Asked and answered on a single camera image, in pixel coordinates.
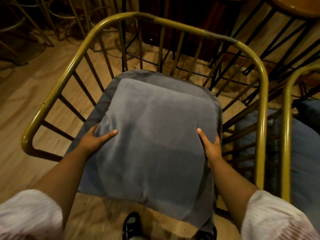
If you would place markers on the person's left hand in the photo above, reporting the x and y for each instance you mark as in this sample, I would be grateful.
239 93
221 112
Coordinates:
91 142

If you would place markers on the blue chair seat pad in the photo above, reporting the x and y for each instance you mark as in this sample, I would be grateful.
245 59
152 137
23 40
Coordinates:
303 159

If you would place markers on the person's right thumb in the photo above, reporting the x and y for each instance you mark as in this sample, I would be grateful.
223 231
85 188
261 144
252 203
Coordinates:
203 138

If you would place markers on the person's left forearm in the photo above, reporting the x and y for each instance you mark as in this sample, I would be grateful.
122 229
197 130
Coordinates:
60 177

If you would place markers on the person's left thumb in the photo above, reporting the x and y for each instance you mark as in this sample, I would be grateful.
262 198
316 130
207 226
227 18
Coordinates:
108 136

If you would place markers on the white sleeve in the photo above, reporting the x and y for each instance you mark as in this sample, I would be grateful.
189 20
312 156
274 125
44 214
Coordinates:
277 218
28 214

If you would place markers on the person's black left shoe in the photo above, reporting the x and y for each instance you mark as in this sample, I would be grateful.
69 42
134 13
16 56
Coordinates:
131 226

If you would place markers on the gold metal frame chair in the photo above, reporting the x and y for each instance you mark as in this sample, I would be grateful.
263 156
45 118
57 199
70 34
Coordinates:
287 127
175 42
32 19

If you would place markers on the grey chair seat pad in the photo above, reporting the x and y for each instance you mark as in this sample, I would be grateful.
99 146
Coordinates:
175 82

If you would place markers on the round wooden stool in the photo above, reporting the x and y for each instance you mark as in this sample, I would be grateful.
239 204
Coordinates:
295 7

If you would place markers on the person's black shoe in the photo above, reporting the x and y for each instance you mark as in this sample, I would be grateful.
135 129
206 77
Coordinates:
131 226
208 234

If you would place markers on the person's right forearm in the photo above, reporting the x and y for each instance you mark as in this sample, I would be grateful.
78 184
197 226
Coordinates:
231 191

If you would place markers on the white right sleeve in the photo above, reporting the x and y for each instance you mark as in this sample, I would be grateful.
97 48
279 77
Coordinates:
277 218

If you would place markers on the grey square cushion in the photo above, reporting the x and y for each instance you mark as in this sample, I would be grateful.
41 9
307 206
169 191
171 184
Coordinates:
156 144

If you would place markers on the person's right hand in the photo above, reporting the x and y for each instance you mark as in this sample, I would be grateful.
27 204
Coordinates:
212 149

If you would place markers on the white left sleeve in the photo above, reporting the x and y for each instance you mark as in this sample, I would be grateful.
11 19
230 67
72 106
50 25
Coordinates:
28 214

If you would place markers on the person's black right shoe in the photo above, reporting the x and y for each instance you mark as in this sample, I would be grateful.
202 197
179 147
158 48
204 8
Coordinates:
208 234

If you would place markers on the dark blue cushion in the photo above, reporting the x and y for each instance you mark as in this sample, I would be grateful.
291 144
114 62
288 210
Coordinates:
308 113

